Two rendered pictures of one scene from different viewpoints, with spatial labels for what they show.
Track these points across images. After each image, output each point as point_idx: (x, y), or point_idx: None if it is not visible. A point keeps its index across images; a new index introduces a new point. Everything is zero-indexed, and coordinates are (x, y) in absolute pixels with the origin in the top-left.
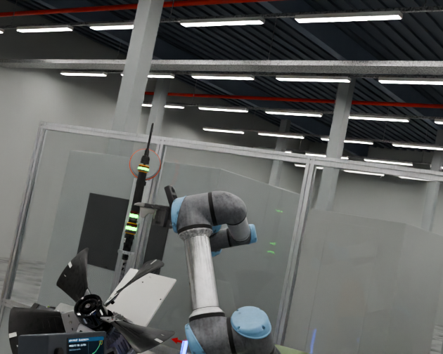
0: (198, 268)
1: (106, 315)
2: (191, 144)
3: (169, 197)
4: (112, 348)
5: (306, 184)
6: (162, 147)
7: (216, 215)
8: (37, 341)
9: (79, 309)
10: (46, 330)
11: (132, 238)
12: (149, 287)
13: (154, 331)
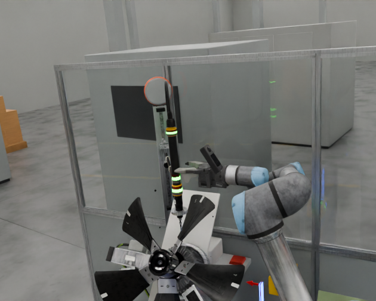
0: (284, 276)
1: (178, 263)
2: (193, 60)
3: (207, 159)
4: (192, 287)
5: (315, 78)
6: (166, 68)
7: (288, 212)
8: None
9: (153, 266)
10: (130, 285)
11: (181, 198)
12: None
13: (225, 270)
